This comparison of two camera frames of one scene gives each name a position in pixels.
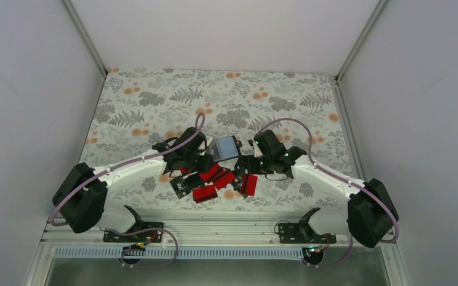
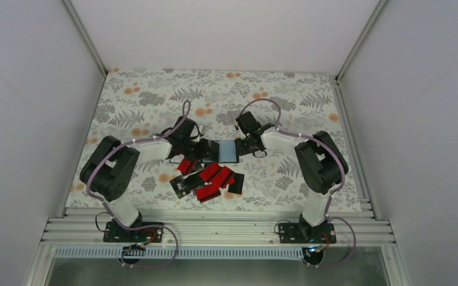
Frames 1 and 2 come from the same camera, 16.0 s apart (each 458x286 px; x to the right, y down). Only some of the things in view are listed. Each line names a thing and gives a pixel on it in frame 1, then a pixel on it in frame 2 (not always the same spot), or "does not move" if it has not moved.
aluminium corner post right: x=359 y=40 does not move
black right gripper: x=251 y=169 to x=241 y=151
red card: x=209 y=174 does not move
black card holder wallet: x=223 y=148 does not move
